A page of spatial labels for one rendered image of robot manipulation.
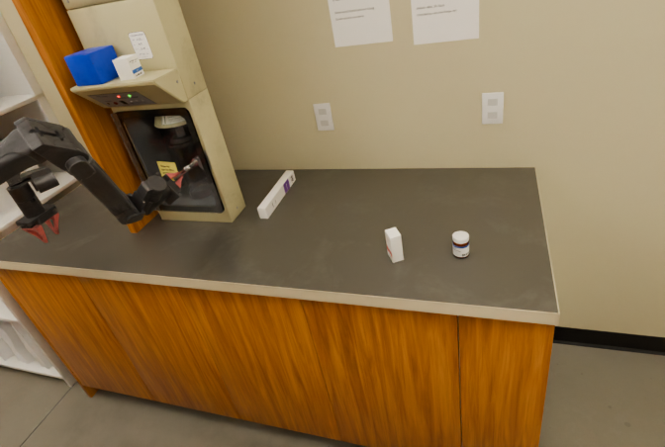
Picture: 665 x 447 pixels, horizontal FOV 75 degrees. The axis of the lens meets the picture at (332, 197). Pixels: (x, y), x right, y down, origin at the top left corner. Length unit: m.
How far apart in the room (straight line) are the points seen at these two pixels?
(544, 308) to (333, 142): 1.03
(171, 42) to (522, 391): 1.42
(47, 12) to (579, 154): 1.78
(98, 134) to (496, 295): 1.35
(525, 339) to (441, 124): 0.81
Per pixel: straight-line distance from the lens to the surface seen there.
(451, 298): 1.16
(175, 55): 1.43
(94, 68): 1.47
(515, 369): 1.37
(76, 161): 1.03
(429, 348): 1.34
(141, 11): 1.44
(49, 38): 1.63
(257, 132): 1.91
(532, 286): 1.21
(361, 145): 1.76
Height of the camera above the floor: 1.77
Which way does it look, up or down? 31 degrees down
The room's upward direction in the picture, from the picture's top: 11 degrees counter-clockwise
